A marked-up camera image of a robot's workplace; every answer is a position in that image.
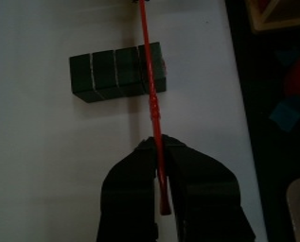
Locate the white cutting board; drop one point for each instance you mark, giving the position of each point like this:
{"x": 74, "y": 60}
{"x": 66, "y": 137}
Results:
{"x": 38, "y": 141}

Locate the sushi piece red centre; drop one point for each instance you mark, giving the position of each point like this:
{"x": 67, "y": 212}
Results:
{"x": 80, "y": 75}
{"x": 158, "y": 69}

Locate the blue utensil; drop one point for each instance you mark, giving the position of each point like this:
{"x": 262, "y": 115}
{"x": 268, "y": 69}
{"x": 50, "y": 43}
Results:
{"x": 288, "y": 113}

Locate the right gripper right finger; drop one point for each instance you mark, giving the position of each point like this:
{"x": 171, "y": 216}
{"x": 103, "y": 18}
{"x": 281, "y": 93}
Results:
{"x": 206, "y": 201}

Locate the sushi piece green centre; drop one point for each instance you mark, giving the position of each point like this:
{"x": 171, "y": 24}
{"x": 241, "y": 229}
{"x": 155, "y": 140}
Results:
{"x": 129, "y": 67}
{"x": 105, "y": 71}

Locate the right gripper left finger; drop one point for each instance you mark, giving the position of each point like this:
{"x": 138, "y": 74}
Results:
{"x": 130, "y": 195}

